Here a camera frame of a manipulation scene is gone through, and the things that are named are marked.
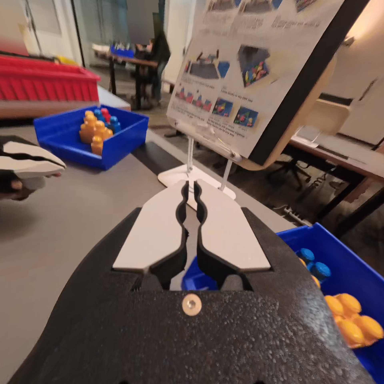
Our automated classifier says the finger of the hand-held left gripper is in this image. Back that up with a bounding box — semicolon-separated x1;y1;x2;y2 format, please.
0;156;65;179
0;141;66;168

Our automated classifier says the blue plastic bin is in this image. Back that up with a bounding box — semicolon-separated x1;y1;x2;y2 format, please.
34;104;149;171
181;223;384;384

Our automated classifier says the white power strip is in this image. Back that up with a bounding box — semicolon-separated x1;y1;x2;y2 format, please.
283;205;312;226

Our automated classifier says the beige box unit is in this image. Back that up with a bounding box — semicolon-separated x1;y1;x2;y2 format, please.
301;93;354;135

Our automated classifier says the black coiled cable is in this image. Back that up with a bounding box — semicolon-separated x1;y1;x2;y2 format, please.
304;171;329;194

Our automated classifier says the wooden table with black legs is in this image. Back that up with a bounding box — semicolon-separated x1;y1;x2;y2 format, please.
93;49;159;110

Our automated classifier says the person's left hand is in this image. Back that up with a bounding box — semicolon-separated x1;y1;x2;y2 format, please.
0;172;62;201

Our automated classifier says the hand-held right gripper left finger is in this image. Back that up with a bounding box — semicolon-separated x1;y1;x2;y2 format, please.
112;179;190;290

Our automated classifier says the red plastic bin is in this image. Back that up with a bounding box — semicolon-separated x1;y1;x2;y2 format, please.
0;55;101;102

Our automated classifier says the white instruction sign stand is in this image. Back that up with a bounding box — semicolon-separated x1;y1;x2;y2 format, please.
158;0;345;210

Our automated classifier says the pile of mixed toy blocks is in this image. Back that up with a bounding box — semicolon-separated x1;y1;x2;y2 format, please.
79;108;122;156
297;248;384;349

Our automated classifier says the small blue bin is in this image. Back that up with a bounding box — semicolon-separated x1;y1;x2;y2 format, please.
109;44;134;58

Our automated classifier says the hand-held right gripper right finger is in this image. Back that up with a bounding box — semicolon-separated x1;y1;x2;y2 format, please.
193;179;272;290

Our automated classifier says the black edged beige panel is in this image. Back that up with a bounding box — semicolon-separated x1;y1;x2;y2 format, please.
240;0;371;171

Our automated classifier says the black office chair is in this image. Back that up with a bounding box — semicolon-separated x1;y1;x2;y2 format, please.
267;156;312;191

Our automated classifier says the wooden desk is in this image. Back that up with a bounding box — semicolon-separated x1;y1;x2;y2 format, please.
282;132;384;237

